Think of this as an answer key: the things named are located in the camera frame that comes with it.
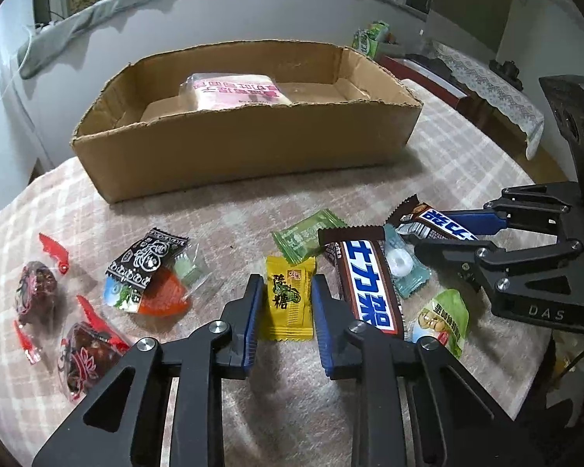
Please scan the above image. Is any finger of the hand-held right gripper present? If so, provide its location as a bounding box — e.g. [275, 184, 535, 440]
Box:
[413, 237, 584, 298]
[438, 181, 584, 241]

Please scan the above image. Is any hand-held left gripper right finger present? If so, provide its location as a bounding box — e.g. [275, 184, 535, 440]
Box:
[312, 274, 546, 467]

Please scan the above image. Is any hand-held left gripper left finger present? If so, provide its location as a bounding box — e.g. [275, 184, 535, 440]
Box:
[32, 274, 264, 467]

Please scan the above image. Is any yellow candy packet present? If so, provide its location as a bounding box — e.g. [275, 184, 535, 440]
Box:
[259, 255, 318, 341]

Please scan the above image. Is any small brown chocolate bar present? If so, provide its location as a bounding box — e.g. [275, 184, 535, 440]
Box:
[387, 195, 480, 244]

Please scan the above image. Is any clear light blue candy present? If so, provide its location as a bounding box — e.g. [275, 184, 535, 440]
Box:
[383, 224, 434, 300]

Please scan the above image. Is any large brown chocolate bar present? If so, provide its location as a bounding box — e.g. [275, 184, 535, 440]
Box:
[317, 226, 406, 336]

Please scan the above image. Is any green nut packet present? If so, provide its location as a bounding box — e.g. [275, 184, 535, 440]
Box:
[404, 288, 470, 360]

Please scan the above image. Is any clear pale green candy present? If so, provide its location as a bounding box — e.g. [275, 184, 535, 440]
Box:
[172, 246, 220, 302]

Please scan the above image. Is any orange jelly cup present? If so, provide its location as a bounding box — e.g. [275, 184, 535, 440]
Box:
[103, 267, 194, 318]

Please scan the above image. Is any green candy packet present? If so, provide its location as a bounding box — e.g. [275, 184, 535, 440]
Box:
[271, 208, 348, 264]

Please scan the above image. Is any black patterned snack packet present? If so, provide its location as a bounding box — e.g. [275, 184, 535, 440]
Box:
[104, 227, 190, 285]

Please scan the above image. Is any red twist-wrapped dark candy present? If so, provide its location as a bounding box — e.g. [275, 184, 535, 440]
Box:
[12, 232, 72, 365]
[58, 294, 132, 404]

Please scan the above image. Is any cardboard box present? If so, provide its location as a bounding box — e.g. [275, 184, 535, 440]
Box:
[69, 39, 424, 204]

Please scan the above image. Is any white lace cloth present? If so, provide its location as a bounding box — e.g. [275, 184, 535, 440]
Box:
[431, 39, 546, 161]

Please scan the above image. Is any small dark figurine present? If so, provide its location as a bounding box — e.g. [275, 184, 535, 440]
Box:
[489, 58, 524, 91]

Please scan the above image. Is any black case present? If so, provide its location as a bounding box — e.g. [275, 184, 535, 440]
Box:
[408, 53, 469, 94]

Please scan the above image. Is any red box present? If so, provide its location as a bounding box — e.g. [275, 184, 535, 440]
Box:
[378, 53, 473, 110]

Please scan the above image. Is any green tissue box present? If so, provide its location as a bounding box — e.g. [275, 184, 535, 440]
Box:
[352, 20, 392, 59]

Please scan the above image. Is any olive curtain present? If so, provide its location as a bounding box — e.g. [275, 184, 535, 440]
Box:
[427, 0, 517, 52]

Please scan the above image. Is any pink snack packet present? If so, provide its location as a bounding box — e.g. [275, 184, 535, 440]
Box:
[179, 71, 294, 110]

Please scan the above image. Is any grey windowsill cloth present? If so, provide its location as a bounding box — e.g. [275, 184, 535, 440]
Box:
[17, 0, 429, 81]

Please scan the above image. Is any black cable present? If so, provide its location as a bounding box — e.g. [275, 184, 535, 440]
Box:
[559, 333, 584, 375]

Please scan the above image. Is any white cable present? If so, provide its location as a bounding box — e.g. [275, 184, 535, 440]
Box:
[0, 22, 56, 93]

